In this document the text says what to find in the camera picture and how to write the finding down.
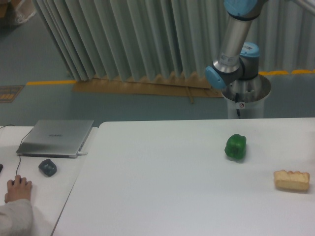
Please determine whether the person's hand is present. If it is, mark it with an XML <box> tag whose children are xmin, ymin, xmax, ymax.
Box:
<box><xmin>4</xmin><ymin>177</ymin><xmax>32</xmax><ymax>203</ymax></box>

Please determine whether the black computer mouse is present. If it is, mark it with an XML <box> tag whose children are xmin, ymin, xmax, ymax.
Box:
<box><xmin>12</xmin><ymin>175</ymin><xmax>22</xmax><ymax>185</ymax></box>

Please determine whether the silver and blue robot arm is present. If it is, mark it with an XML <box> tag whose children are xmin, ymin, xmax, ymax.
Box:
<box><xmin>205</xmin><ymin>0</ymin><xmax>315</xmax><ymax>89</ymax></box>

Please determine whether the white sleeved forearm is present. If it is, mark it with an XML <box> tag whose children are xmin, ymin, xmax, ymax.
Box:
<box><xmin>0</xmin><ymin>199</ymin><xmax>33</xmax><ymax>236</ymax></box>

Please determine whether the green bell pepper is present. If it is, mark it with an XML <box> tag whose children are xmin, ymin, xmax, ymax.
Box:
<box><xmin>224</xmin><ymin>134</ymin><xmax>247</xmax><ymax>161</ymax></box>

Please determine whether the silver closed laptop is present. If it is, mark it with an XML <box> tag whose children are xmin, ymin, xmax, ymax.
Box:
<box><xmin>16</xmin><ymin>119</ymin><xmax>94</xmax><ymax>158</ymax></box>

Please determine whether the pale green folding curtain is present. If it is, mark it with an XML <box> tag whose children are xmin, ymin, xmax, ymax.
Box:
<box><xmin>33</xmin><ymin>0</ymin><xmax>315</xmax><ymax>81</ymax></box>

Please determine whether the cardboard box with plastic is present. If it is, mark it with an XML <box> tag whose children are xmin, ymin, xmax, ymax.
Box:
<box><xmin>0</xmin><ymin>0</ymin><xmax>36</xmax><ymax>28</ymax></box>

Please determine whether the brown cardboard sheet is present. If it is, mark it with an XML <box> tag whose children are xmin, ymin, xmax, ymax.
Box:
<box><xmin>72</xmin><ymin>72</ymin><xmax>222</xmax><ymax>103</ymax></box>

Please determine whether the slice of bread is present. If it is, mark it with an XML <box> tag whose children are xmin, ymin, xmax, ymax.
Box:
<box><xmin>274</xmin><ymin>170</ymin><xmax>310</xmax><ymax>191</ymax></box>

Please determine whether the black mouse cable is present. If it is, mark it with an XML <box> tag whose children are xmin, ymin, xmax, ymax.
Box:
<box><xmin>0</xmin><ymin>124</ymin><xmax>35</xmax><ymax>177</ymax></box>

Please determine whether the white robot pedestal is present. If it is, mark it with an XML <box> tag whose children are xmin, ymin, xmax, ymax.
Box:
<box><xmin>221</xmin><ymin>75</ymin><xmax>271</xmax><ymax>119</ymax></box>

